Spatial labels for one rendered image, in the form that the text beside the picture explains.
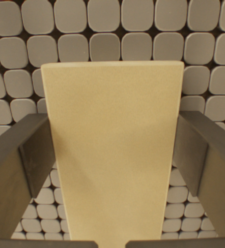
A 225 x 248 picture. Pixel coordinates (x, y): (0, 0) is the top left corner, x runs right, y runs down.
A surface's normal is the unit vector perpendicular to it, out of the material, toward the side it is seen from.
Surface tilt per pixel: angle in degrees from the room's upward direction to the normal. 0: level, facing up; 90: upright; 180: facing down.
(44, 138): 90
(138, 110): 0
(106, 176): 0
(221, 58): 0
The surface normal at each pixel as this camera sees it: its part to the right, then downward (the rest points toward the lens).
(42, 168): 1.00, -0.01
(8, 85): 0.00, 0.38
